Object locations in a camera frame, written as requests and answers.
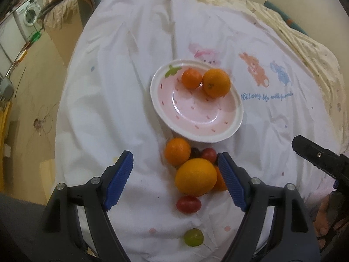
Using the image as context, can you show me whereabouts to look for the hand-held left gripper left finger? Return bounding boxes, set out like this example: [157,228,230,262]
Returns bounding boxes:
[41,150,134,262]

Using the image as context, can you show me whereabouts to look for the white cartoon-print blanket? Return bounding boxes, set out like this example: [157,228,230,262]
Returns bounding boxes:
[55,0,344,260]

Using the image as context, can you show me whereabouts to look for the pink strawberry-print plate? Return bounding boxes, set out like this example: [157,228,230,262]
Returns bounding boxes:
[150,59,244,144]

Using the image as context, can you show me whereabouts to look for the large orange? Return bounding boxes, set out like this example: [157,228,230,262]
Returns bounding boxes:
[175,158,218,197]
[202,68,231,98]

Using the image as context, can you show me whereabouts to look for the medium orange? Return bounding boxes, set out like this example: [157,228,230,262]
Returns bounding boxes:
[164,138,192,166]

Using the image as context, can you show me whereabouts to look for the beige storage box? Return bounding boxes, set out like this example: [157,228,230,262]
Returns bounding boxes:
[44,0,84,66]

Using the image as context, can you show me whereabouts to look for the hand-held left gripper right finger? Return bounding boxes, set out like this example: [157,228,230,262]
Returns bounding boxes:
[217,152,321,262]

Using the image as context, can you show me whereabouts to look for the small mandarin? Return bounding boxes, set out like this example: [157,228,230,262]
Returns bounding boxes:
[181,68,203,90]
[211,166,228,192]

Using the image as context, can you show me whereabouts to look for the red cherry tomato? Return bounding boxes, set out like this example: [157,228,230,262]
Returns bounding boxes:
[176,195,202,214]
[201,148,218,163]

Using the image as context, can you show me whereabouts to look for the teal pillow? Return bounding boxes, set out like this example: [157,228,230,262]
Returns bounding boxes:
[263,0,308,36]

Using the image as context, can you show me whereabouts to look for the yellow stand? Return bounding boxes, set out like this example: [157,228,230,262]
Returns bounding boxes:
[0,101,14,191]

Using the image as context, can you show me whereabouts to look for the green grape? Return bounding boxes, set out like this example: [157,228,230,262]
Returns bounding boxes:
[183,228,204,247]

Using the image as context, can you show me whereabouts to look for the person's right hand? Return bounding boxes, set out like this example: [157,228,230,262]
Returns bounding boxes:
[313,198,332,249]

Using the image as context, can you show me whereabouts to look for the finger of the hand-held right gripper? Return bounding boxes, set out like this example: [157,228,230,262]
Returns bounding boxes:
[291,135,349,181]

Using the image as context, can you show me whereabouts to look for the white washing machine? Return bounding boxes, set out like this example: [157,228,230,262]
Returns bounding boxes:
[14,0,42,39]

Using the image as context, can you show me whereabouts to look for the cream patterned quilt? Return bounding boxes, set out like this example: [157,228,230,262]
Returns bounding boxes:
[142,0,344,153]

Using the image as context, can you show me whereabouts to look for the white kitchen cabinets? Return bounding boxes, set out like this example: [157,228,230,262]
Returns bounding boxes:
[0,16,28,69]

